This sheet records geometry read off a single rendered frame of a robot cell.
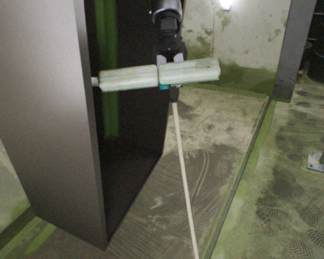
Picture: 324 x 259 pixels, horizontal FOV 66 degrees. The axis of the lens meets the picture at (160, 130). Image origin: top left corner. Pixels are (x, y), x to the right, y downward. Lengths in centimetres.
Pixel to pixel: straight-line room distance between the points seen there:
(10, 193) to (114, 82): 132
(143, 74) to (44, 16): 26
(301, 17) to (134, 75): 206
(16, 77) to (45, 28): 18
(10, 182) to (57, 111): 125
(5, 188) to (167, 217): 101
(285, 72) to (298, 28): 40
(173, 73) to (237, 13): 203
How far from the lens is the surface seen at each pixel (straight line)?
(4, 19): 59
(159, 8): 77
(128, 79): 64
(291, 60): 267
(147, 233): 162
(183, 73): 64
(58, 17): 49
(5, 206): 183
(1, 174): 183
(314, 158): 223
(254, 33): 263
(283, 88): 279
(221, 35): 272
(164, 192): 178
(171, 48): 72
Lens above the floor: 143
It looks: 37 degrees down
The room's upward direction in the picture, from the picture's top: 7 degrees counter-clockwise
